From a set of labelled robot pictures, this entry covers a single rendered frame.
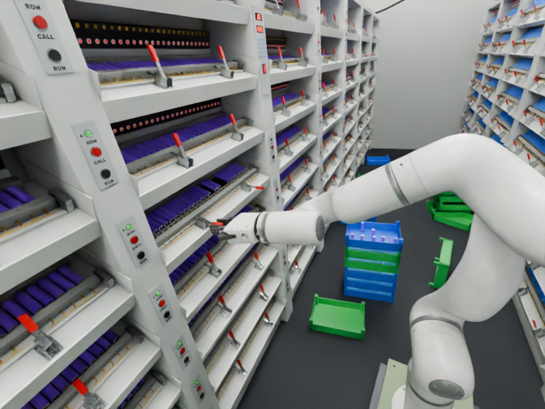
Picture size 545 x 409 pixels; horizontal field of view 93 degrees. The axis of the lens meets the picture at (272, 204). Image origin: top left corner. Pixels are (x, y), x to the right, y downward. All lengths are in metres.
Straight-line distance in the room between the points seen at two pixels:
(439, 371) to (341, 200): 0.43
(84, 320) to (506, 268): 0.83
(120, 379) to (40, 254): 0.38
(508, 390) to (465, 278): 1.13
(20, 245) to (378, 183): 0.62
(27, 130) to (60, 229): 0.17
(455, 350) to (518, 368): 1.09
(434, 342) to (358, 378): 0.84
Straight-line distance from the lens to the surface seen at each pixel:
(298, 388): 1.54
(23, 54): 0.57
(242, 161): 1.18
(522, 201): 0.54
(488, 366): 1.80
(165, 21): 1.04
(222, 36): 1.13
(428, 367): 0.76
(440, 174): 0.52
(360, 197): 0.54
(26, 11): 0.59
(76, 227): 0.60
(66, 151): 0.57
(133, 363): 0.83
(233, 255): 1.02
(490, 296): 0.68
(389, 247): 1.60
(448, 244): 2.12
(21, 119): 0.55
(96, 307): 0.70
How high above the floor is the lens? 1.37
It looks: 28 degrees down
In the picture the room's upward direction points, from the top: 7 degrees counter-clockwise
